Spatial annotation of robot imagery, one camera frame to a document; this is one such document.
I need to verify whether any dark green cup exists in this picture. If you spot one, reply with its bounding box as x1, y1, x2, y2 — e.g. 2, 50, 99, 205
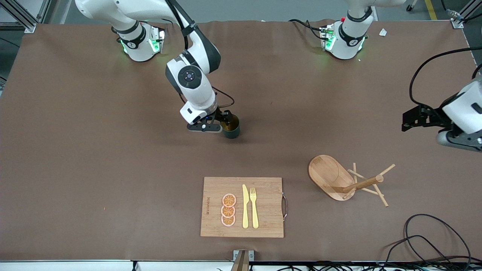
221, 114, 241, 139

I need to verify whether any wooden cutting board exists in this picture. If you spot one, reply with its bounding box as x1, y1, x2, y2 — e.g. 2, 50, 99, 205
200, 177, 288, 238

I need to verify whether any yellow plastic knife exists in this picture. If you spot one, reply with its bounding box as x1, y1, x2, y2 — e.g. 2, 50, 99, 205
242, 184, 249, 229

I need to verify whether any yellow plastic fork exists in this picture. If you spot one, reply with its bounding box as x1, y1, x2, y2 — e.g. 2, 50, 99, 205
250, 187, 259, 229

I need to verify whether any wooden mug tree stand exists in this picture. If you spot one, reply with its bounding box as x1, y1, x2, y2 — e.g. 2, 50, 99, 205
308, 154, 396, 207

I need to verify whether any brown table cover sheet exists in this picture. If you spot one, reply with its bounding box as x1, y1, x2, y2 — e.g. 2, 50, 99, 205
0, 20, 482, 262

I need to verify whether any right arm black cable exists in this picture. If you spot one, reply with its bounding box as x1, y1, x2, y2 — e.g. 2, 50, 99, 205
149, 0, 235, 110

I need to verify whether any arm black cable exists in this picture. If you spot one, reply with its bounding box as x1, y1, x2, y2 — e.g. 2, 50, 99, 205
409, 47, 482, 108
149, 0, 235, 110

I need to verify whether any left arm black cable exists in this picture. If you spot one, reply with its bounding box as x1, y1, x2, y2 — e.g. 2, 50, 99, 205
409, 47, 482, 108

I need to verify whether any long black looped cable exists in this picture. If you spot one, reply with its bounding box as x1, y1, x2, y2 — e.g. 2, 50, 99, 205
404, 214, 472, 266

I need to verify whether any aluminium frame profile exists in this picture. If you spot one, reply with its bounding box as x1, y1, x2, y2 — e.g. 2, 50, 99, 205
451, 0, 482, 29
0, 0, 51, 33

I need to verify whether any short black looped cable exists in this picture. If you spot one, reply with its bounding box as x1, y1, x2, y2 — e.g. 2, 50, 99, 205
384, 235, 452, 266

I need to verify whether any black base power cable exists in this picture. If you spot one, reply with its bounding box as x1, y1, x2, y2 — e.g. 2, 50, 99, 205
288, 18, 325, 40

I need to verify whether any metal table edge bracket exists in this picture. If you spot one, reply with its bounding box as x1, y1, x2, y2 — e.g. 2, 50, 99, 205
230, 250, 255, 271

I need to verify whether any black cable bundle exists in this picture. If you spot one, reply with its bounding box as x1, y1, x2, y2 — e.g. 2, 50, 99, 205
260, 261, 482, 271

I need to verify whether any white table edge rail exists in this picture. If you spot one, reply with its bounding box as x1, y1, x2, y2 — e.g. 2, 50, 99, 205
0, 260, 234, 271

